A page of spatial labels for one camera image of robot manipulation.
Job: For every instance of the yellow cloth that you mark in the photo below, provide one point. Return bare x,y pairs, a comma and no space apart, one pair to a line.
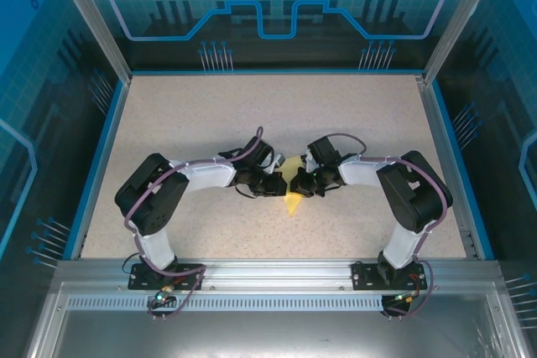
293,205

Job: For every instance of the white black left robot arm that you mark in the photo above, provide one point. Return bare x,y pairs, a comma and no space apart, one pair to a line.
210,173

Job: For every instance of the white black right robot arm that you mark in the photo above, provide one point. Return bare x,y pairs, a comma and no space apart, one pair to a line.
356,171

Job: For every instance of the grey metal tray panel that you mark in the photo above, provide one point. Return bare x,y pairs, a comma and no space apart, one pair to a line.
272,333

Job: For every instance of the blue table border strip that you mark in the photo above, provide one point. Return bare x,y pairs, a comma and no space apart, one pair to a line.
100,165

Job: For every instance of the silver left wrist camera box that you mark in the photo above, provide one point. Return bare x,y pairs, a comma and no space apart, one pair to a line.
279,163

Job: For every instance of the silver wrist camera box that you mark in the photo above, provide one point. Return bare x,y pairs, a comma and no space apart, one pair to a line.
279,163
310,161

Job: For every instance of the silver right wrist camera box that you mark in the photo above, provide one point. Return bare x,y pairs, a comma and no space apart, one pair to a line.
310,161

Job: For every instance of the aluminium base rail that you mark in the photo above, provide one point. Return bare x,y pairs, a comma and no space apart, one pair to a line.
272,274

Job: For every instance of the aluminium table side rail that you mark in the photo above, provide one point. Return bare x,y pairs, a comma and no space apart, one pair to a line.
434,123

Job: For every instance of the aluminium frame post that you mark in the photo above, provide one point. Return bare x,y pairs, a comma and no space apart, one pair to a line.
97,18
455,18

